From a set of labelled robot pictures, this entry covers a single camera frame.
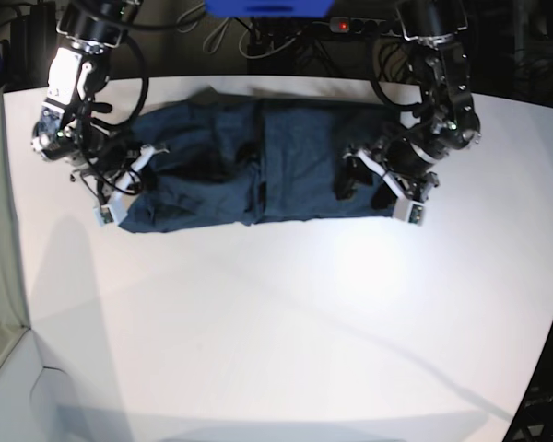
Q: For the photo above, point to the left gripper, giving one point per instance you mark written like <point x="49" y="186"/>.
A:
<point x="395" y="169"/>

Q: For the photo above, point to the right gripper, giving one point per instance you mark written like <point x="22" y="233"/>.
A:
<point x="117" y="169"/>

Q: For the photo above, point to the dark blue t-shirt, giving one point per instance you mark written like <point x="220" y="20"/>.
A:
<point x="251" y="161"/>

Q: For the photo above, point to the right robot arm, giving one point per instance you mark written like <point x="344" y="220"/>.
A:
<point x="79" y="71"/>

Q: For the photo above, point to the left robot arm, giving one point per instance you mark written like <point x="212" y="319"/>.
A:
<point x="446" y="114"/>

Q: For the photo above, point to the black power strip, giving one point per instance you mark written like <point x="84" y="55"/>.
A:
<point x="351" y="28"/>

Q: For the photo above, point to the blue box overhead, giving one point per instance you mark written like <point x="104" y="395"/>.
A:
<point x="268" y="8"/>

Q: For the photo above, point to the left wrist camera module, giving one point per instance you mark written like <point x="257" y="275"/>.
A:
<point x="409" y="211"/>

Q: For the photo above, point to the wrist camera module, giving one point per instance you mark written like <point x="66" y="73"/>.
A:
<point x="109" y="214"/>
<point x="409" y="211"/>

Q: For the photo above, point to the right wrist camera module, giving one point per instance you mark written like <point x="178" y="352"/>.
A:
<point x="109" y="214"/>

